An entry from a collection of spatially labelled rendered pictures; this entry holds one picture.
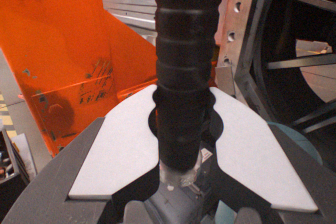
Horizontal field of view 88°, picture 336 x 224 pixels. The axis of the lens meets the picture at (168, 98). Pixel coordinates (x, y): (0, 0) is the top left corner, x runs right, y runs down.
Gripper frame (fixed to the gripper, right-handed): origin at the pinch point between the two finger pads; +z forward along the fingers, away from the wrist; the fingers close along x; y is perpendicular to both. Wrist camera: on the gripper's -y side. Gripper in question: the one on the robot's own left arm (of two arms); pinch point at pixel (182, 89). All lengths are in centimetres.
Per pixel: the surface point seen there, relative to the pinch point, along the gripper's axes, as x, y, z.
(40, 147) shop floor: -87, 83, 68
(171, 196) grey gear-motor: 0.1, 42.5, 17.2
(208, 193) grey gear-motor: 12, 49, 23
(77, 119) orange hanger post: -19.8, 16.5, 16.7
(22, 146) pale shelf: -49, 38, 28
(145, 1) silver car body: -14, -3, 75
